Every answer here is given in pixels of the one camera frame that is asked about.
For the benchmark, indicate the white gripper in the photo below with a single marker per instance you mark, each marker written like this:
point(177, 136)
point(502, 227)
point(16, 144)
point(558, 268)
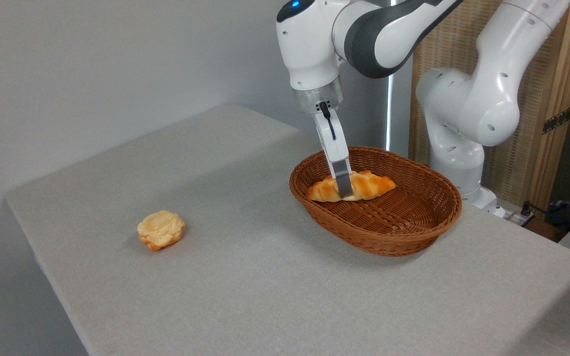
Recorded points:
point(333, 146)

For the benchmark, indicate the long braided bread loaf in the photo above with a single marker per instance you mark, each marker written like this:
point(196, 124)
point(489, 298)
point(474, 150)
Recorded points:
point(369, 184)

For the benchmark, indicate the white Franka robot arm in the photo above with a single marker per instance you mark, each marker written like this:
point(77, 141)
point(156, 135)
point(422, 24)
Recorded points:
point(483, 99)

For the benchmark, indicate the small round bread bun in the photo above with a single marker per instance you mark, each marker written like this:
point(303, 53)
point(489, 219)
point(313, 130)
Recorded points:
point(160, 229)

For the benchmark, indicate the brown oval wicker basket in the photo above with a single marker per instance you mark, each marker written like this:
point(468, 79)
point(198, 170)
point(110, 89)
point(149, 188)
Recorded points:
point(389, 227)

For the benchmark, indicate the white power strip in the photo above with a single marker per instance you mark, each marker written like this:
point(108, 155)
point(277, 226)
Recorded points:
point(516, 217)

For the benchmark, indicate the black power plug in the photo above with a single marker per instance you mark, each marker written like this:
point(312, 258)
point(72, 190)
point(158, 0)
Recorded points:
point(526, 208)

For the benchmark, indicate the brown wooden board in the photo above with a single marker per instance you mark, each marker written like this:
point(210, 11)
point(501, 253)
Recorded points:
point(545, 230)

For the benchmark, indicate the dark metal screen hinge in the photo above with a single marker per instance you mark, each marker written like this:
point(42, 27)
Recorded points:
point(557, 120)

